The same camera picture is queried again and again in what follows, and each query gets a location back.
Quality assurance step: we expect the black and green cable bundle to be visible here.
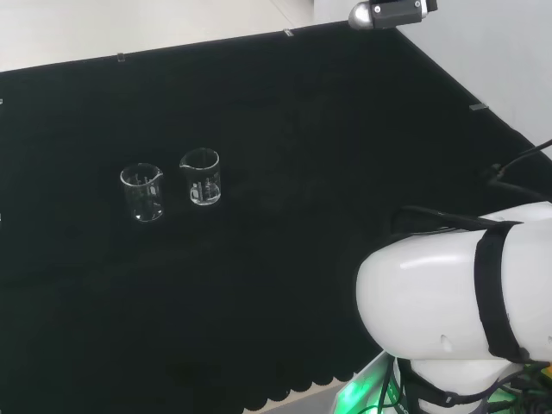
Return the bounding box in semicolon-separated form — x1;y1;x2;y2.
482;361;552;414

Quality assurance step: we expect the black cable with plug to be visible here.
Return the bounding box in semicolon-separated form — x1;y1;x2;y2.
476;137;552;202

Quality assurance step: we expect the black camera with silver knob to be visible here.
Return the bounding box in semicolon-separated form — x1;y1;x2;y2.
348;0;439;31

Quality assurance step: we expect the black bench cloth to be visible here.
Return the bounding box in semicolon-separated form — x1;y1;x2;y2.
0;19;552;414

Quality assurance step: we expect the clear glass beaker white print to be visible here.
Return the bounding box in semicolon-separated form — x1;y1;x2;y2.
179;147;223;207
119;162;166;223

